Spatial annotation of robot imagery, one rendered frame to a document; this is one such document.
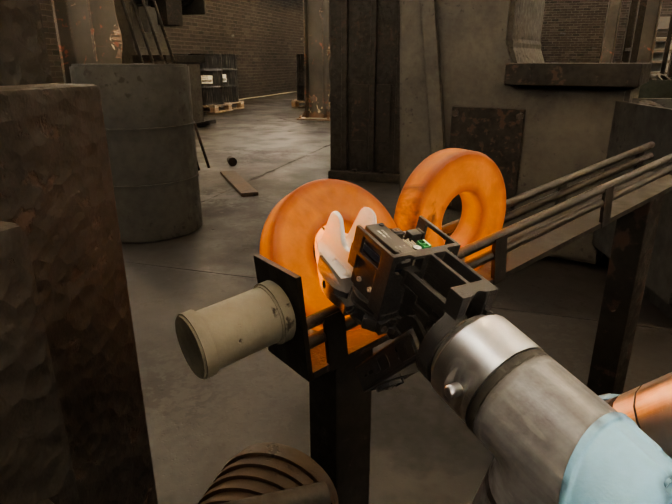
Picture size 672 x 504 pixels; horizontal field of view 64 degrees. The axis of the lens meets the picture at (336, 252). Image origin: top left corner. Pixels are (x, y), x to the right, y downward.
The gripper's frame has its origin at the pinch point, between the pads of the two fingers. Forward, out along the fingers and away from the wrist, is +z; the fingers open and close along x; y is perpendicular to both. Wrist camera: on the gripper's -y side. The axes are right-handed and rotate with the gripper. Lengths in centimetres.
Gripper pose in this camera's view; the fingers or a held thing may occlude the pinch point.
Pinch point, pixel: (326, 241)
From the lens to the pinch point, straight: 55.3
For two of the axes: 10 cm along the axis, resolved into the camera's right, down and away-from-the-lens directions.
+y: 1.7, -8.4, -5.1
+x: -8.4, 1.5, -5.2
